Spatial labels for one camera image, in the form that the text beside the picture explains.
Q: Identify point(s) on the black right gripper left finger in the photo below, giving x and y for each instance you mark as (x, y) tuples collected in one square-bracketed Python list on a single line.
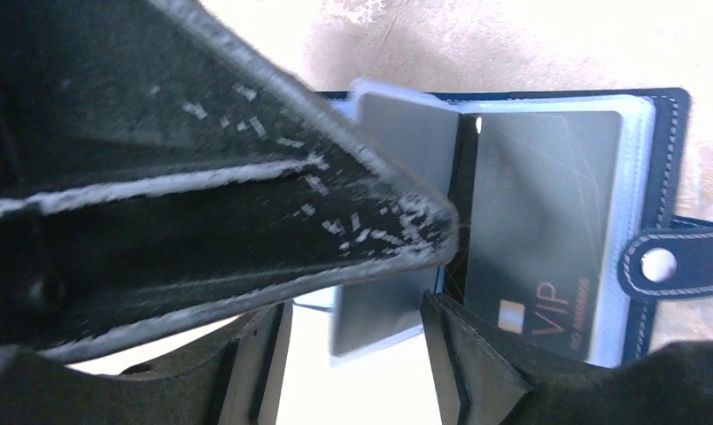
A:
[(232, 375)]

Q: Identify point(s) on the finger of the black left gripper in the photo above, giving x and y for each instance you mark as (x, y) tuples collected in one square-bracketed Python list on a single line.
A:
[(157, 174)]

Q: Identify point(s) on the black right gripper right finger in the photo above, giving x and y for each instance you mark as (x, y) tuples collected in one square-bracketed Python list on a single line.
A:
[(484, 375)]

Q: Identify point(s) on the black VIP credit card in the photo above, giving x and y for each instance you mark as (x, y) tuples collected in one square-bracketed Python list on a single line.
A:
[(539, 223)]

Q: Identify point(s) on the grey card in holder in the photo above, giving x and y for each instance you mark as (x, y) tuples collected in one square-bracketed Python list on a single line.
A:
[(416, 134)]

